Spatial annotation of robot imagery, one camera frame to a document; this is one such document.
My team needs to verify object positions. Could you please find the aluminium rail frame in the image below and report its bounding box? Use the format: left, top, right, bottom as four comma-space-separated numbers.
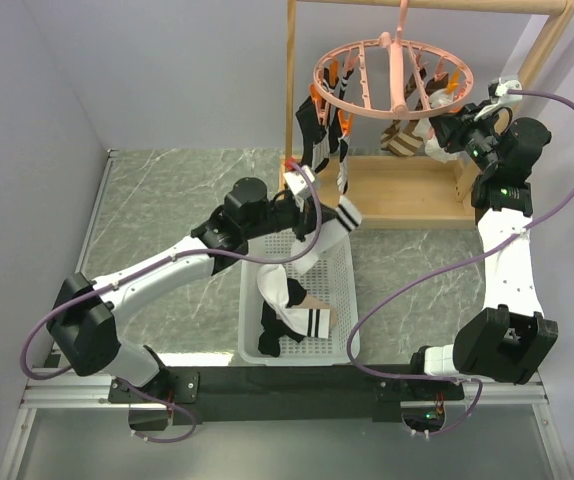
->
0, 365, 571, 479

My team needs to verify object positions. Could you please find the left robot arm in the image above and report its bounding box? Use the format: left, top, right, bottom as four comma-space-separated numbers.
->
46, 177, 337, 402

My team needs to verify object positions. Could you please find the white plastic laundry basket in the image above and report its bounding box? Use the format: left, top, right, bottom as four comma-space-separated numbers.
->
237, 224, 362, 367

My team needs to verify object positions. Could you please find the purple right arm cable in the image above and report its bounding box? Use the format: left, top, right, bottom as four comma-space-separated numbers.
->
346, 89, 574, 439

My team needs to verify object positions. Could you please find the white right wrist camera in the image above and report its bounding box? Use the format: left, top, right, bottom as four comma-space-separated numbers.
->
474, 75, 523, 121

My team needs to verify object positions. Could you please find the hanging black white striped sock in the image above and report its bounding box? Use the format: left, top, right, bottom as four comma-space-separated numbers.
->
322, 58, 353, 195

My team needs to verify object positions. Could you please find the pink round clip hanger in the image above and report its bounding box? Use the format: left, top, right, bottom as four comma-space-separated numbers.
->
309, 1, 474, 135

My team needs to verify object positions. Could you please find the beige sock in basket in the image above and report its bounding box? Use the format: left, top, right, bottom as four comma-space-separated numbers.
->
299, 294, 338, 331

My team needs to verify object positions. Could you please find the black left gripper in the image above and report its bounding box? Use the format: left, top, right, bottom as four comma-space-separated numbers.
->
245, 194, 337, 242

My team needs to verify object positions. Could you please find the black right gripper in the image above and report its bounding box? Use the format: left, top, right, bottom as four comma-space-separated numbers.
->
427, 100, 500, 176

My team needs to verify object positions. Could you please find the white sock with black stripes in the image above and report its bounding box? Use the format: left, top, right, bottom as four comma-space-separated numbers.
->
291, 195, 363, 275

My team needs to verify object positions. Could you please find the wooden hanger rack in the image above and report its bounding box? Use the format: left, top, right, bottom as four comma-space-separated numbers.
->
278, 0, 574, 231

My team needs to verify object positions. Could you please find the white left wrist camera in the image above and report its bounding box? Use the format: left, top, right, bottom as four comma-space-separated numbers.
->
283, 159, 320, 200

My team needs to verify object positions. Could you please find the hanging brown striped sock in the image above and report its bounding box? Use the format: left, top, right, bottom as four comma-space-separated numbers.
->
380, 72, 449, 157

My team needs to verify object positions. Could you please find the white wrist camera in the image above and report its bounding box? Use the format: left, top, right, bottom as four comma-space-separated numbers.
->
283, 159, 320, 200
474, 75, 523, 121

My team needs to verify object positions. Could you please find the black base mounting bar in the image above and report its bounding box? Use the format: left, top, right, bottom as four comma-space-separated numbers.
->
107, 363, 466, 426

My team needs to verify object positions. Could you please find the black sock in basket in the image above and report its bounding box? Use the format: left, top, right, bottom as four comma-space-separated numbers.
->
258, 278, 307, 358

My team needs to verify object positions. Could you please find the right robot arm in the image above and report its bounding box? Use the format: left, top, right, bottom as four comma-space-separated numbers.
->
405, 104, 558, 399

